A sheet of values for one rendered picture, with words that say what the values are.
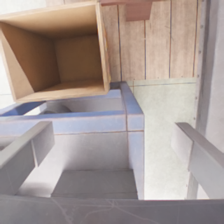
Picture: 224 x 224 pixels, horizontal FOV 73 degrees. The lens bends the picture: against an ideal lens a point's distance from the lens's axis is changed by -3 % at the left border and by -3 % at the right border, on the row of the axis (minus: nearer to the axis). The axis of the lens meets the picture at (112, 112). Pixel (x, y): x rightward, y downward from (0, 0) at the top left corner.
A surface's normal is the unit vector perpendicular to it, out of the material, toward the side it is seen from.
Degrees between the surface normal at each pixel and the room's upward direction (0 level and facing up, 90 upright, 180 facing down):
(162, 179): 0
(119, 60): 0
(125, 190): 90
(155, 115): 0
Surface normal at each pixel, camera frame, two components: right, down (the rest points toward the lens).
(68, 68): -0.02, 0.30
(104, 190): -0.07, -0.95
